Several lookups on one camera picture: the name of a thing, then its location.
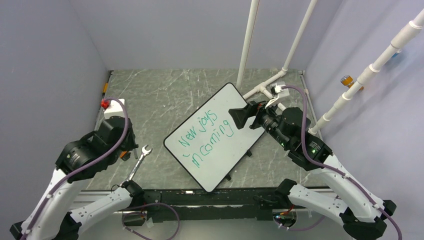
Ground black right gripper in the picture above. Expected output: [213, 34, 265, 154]
[228, 96, 291, 149]

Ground white whiteboard black frame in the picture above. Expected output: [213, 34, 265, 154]
[163, 82, 265, 192]

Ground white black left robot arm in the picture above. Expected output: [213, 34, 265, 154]
[9, 116, 144, 240]

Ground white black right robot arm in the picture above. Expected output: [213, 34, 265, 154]
[229, 101, 397, 240]

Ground silver open-end wrench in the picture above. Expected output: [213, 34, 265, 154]
[120, 144, 153, 186]

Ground orange black clamp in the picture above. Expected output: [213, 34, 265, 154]
[119, 151, 131, 161]

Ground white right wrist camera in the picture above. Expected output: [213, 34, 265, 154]
[262, 81, 290, 109]

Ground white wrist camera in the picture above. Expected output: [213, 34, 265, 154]
[262, 81, 290, 109]
[100, 98, 125, 120]

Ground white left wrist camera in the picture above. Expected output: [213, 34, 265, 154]
[100, 98, 125, 120]

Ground white PVC pipe frame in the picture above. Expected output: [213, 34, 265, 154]
[234, 0, 424, 137]

